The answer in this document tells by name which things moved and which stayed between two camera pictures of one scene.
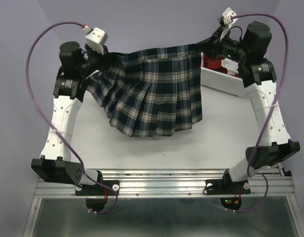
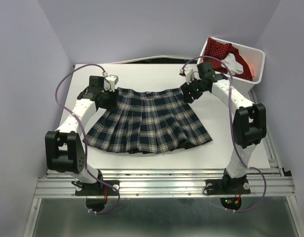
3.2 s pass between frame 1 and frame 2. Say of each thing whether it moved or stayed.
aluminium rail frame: stayed
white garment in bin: stayed
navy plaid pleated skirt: moved
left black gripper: moved
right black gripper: moved
